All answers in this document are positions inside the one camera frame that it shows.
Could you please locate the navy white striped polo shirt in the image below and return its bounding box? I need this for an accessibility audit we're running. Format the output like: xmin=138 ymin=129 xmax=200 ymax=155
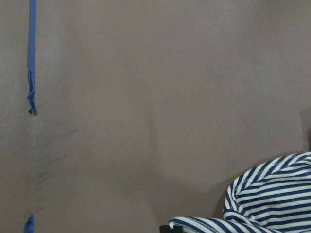
xmin=169 ymin=152 xmax=311 ymax=233

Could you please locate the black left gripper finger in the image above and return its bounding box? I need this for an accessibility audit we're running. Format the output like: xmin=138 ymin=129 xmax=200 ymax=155
xmin=159 ymin=225 xmax=184 ymax=233

